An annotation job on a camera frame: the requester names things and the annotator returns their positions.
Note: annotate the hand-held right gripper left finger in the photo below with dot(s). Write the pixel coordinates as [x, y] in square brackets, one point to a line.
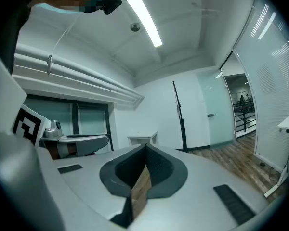
[86, 184]

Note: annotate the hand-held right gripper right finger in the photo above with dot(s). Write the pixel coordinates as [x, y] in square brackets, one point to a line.
[195, 177]

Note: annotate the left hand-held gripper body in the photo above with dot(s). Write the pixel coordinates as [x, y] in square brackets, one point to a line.
[29, 125]

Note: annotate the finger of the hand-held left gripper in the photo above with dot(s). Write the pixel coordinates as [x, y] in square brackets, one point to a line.
[82, 139]
[91, 147]

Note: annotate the black framed whiteboard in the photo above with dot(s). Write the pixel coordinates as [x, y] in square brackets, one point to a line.
[180, 114]

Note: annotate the person's left hand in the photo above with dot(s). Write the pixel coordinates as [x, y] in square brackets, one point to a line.
[72, 150]

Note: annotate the black framed window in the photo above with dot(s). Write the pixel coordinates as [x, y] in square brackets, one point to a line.
[91, 119]

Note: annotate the small white table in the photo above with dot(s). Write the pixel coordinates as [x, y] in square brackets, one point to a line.
[142, 135]

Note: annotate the black power adapter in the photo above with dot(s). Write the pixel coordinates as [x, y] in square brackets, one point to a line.
[262, 164]

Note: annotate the frosted glass door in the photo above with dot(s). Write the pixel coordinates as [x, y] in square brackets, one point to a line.
[216, 109]

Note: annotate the black metal railing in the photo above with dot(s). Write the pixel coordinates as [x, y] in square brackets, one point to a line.
[244, 121]

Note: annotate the person's black clothing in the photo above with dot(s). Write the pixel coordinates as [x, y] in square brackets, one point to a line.
[19, 20]

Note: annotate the round smoke detector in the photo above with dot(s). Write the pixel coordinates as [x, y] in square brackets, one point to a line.
[135, 27]

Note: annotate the long ceiling light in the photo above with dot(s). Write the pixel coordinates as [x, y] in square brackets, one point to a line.
[144, 20]

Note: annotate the black head camera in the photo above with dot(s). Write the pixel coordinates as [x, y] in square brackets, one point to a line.
[112, 5]

